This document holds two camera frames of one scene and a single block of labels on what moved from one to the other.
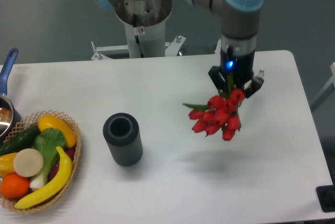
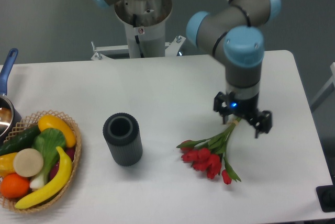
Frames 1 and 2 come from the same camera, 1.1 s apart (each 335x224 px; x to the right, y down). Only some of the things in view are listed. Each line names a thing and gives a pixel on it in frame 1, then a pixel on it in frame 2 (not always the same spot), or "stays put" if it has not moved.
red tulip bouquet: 220,112 to 207,154
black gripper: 242,66 to 262,121
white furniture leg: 331,80 stays put
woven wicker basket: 33,121 stays put
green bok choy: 46,141 stays put
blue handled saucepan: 10,118 stays put
